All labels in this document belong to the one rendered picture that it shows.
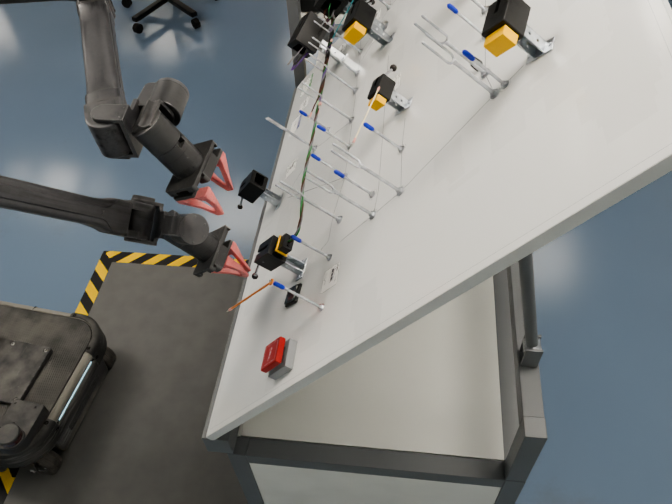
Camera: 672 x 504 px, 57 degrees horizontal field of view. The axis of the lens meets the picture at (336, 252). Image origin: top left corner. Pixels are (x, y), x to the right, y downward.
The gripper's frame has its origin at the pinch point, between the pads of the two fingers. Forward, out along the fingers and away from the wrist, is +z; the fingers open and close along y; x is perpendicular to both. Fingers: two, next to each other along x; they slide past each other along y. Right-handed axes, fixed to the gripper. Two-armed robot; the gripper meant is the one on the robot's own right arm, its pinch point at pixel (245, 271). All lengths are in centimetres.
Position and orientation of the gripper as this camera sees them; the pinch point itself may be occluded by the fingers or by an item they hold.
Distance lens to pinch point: 129.8
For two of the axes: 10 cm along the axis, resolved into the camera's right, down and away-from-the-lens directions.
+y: 2.2, -8.3, 5.1
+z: 7.1, 5.0, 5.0
